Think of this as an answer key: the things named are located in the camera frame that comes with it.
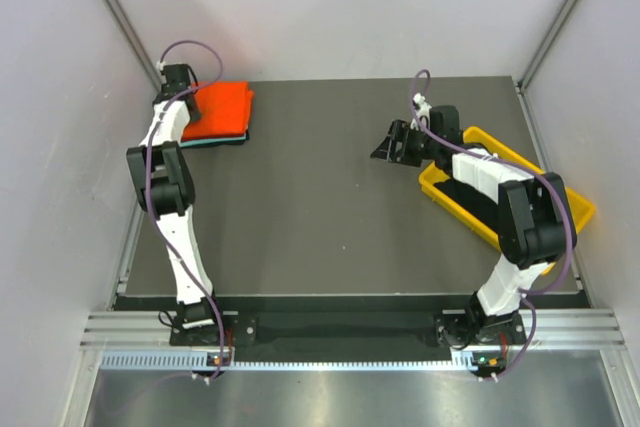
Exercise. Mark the orange t shirt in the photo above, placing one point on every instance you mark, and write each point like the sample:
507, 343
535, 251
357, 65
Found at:
225, 108

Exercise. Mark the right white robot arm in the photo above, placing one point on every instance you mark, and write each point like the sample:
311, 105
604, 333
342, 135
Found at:
531, 212

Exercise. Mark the grey slotted cable duct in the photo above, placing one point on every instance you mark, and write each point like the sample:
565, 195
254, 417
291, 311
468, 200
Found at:
203, 361

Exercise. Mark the folded teal t shirt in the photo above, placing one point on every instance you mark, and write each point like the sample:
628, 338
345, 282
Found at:
215, 141

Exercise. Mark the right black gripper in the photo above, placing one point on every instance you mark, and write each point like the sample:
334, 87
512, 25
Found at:
400, 132

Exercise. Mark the aluminium frame post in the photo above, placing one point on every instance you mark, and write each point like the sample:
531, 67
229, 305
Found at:
549, 39
127, 29

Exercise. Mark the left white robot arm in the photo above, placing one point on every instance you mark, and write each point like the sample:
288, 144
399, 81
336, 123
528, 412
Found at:
165, 190

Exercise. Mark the left aluminium frame post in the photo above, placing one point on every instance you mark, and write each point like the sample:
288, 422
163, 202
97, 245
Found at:
127, 29

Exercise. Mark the right aluminium frame post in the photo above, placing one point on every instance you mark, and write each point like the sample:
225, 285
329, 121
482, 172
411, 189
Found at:
549, 39

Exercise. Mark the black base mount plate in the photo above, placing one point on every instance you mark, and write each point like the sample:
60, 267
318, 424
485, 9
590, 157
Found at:
339, 328

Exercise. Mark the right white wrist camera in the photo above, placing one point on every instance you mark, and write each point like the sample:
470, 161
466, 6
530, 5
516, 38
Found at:
421, 113

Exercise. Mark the yellow plastic bin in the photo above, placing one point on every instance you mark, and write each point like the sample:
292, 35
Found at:
582, 210

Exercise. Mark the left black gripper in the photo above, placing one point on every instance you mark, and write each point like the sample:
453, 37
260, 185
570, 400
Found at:
195, 116

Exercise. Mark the black t shirt in bin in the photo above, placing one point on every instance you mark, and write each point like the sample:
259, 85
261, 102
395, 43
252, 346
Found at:
475, 210

